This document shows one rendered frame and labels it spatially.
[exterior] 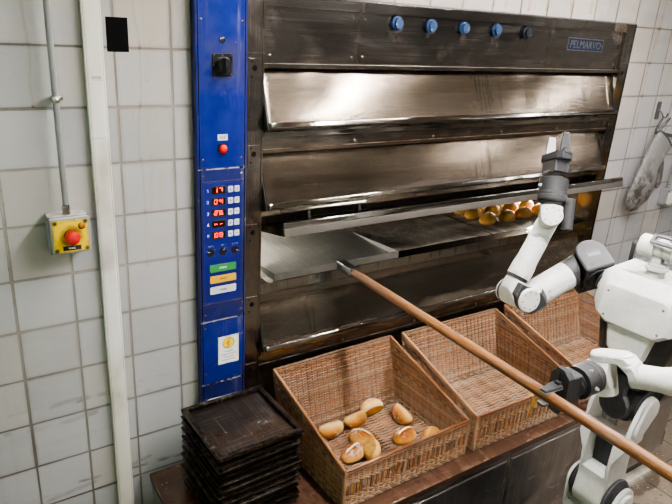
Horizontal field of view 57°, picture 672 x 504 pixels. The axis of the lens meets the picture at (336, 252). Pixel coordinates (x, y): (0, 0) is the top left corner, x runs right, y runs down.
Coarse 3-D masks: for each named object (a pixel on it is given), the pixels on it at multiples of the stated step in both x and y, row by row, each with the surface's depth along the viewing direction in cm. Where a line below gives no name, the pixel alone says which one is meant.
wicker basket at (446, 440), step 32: (352, 352) 242; (384, 352) 250; (288, 384) 226; (320, 384) 234; (352, 384) 242; (384, 384) 252; (416, 384) 243; (320, 416) 236; (384, 416) 244; (416, 416) 245; (448, 416) 230; (320, 448) 202; (384, 448) 226; (416, 448) 208; (448, 448) 219; (320, 480) 206; (352, 480) 194; (384, 480) 205
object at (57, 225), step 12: (48, 216) 163; (60, 216) 163; (72, 216) 164; (84, 216) 165; (48, 228) 163; (60, 228) 162; (72, 228) 164; (84, 228) 165; (48, 240) 166; (60, 240) 163; (84, 240) 166; (60, 252) 164; (72, 252) 166
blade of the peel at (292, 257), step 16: (272, 240) 251; (288, 240) 253; (304, 240) 254; (320, 240) 255; (336, 240) 256; (352, 240) 258; (368, 240) 258; (272, 256) 235; (288, 256) 236; (304, 256) 237; (320, 256) 238; (336, 256) 239; (352, 256) 241; (368, 256) 235; (384, 256) 239; (272, 272) 215; (288, 272) 217; (304, 272) 220
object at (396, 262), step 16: (560, 224) 300; (576, 224) 303; (464, 240) 268; (480, 240) 270; (496, 240) 273; (512, 240) 280; (400, 256) 245; (416, 256) 249; (432, 256) 254; (448, 256) 259; (320, 272) 225; (336, 272) 228; (368, 272) 237; (272, 288) 215; (288, 288) 219
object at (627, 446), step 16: (352, 272) 220; (384, 288) 207; (400, 304) 199; (432, 320) 188; (448, 336) 182; (480, 352) 172; (496, 368) 167; (512, 368) 164; (528, 384) 159; (544, 400) 155; (560, 400) 152; (576, 416) 147; (608, 432) 141; (624, 448) 138; (640, 448) 136; (656, 464) 132
